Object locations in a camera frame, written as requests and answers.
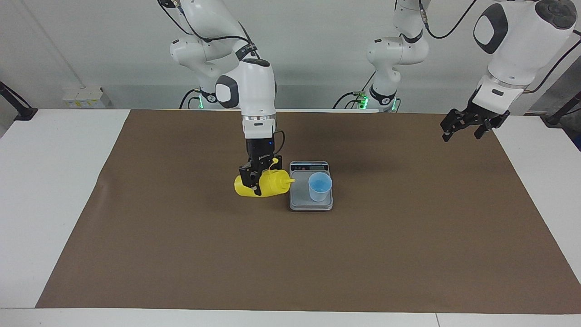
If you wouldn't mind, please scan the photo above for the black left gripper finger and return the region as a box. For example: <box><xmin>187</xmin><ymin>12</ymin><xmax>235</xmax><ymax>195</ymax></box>
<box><xmin>474</xmin><ymin>119</ymin><xmax>500</xmax><ymax>139</ymax></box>
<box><xmin>440</xmin><ymin>109</ymin><xmax>472</xmax><ymax>142</ymax></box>

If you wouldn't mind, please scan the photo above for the yellow squeeze bottle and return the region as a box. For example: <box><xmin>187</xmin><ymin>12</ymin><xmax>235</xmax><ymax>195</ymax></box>
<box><xmin>234</xmin><ymin>158</ymin><xmax>295</xmax><ymax>198</ymax></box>

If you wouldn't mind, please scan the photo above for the light blue plastic cup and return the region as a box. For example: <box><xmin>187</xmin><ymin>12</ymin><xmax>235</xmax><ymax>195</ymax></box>
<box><xmin>308</xmin><ymin>172</ymin><xmax>333</xmax><ymax>202</ymax></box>

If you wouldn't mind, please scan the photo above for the silver digital kitchen scale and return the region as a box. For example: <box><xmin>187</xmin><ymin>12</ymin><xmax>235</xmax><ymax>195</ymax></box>
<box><xmin>289</xmin><ymin>161</ymin><xmax>334</xmax><ymax>212</ymax></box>

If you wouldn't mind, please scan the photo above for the black clamp stand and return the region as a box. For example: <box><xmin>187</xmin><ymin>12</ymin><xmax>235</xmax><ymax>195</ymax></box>
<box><xmin>0</xmin><ymin>81</ymin><xmax>38</xmax><ymax>121</ymax></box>
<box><xmin>540</xmin><ymin>91</ymin><xmax>581</xmax><ymax>127</ymax></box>

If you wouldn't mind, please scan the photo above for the brown paper mat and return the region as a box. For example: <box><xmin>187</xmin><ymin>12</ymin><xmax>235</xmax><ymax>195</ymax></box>
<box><xmin>35</xmin><ymin>109</ymin><xmax>581</xmax><ymax>315</ymax></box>

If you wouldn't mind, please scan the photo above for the white power strip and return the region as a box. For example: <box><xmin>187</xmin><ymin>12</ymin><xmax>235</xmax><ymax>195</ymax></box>
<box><xmin>63</xmin><ymin>86</ymin><xmax>113</xmax><ymax>109</ymax></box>

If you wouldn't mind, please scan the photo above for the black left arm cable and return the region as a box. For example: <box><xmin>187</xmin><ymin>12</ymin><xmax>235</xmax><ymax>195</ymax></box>
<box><xmin>418</xmin><ymin>0</ymin><xmax>581</xmax><ymax>98</ymax></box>

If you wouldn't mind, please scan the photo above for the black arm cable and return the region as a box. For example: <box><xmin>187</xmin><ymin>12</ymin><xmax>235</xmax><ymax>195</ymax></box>
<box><xmin>158</xmin><ymin>0</ymin><xmax>285</xmax><ymax>155</ymax></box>
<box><xmin>418</xmin><ymin>0</ymin><xmax>581</xmax><ymax>98</ymax></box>

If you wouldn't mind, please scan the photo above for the black base cable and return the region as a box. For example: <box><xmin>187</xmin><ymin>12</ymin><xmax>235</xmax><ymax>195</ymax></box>
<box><xmin>179</xmin><ymin>89</ymin><xmax>202</xmax><ymax>109</ymax></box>
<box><xmin>333</xmin><ymin>84</ymin><xmax>370</xmax><ymax>109</ymax></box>

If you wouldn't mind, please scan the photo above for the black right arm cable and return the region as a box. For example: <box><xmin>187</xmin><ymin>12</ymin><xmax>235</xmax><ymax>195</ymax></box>
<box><xmin>158</xmin><ymin>0</ymin><xmax>285</xmax><ymax>155</ymax></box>

